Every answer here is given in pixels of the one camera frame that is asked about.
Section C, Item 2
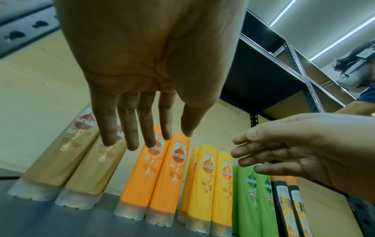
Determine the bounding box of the small gold shampoo bottle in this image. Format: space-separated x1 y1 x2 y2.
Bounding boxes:
7 109 100 201
54 125 129 210

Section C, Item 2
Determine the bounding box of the small yellow shampoo bottle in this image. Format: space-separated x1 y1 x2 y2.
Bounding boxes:
185 144 218 234
210 151 234 237
177 148 200 224

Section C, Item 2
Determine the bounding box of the ceiling tube light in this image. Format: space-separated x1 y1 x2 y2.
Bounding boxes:
309 17 375 62
269 0 296 27

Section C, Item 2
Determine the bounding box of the person's left hand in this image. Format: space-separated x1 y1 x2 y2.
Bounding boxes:
52 0 250 151

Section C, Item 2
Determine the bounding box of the person's navy shirt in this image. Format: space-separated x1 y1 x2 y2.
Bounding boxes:
355 84 375 104

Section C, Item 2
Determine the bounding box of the black orange-capped shampoo bottle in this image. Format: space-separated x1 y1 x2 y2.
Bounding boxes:
270 175 301 237
286 176 314 237

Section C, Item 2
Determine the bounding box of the person's right hand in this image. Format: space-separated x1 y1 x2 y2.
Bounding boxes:
230 112 375 202

